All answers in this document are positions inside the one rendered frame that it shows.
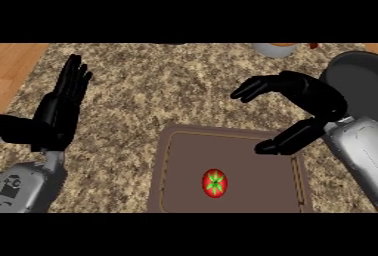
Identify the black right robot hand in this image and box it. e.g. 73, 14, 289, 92
228, 70, 349, 156

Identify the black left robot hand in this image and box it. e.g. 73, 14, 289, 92
0, 53, 94, 152

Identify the dark grey pot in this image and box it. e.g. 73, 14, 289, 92
317, 50, 378, 122

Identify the brown tray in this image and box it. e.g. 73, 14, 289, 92
145, 124, 314, 214

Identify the red tomato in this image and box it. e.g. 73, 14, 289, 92
200, 168, 228, 199

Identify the pale grey bowl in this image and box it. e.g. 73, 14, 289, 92
250, 43, 298, 59

